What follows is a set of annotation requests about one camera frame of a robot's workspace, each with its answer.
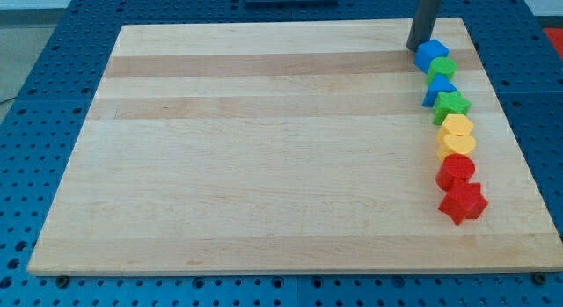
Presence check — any green cylinder block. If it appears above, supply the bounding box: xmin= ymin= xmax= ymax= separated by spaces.
xmin=425 ymin=56 xmax=457 ymax=85

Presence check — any red cylinder block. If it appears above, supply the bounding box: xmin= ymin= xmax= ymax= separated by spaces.
xmin=435 ymin=153 xmax=476 ymax=191

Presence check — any green star block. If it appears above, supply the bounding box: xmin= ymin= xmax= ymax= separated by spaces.
xmin=432 ymin=91 xmax=472 ymax=125

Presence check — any yellow hexagon block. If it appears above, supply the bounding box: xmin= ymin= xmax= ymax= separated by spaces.
xmin=436 ymin=113 xmax=474 ymax=143

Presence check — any light wooden board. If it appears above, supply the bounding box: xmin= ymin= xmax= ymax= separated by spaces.
xmin=27 ymin=18 xmax=562 ymax=276

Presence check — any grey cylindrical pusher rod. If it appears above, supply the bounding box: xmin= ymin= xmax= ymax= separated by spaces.
xmin=406 ymin=0 xmax=442 ymax=53

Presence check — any blue triangle block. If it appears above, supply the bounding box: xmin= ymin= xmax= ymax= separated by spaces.
xmin=422 ymin=74 xmax=457 ymax=107

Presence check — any red star block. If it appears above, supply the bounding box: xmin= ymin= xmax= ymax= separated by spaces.
xmin=438 ymin=180 xmax=488 ymax=225

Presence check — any blue cube block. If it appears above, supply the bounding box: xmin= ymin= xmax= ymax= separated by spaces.
xmin=414 ymin=39 xmax=450 ymax=73

